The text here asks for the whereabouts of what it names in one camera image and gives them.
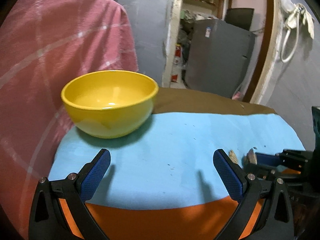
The red white sack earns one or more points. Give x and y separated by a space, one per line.
176 73

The brown table cover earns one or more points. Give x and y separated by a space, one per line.
169 100

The blue orange table cloth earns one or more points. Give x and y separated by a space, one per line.
162 183

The yellow plastic bowl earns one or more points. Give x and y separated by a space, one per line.
111 103

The grey refrigerator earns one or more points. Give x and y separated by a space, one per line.
219 57

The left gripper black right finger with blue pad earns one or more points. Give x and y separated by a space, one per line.
264 209

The pink checked cloth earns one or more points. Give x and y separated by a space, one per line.
44 45

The black monitor on fridge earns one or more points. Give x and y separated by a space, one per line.
240 17

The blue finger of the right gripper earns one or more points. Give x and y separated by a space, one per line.
267 159

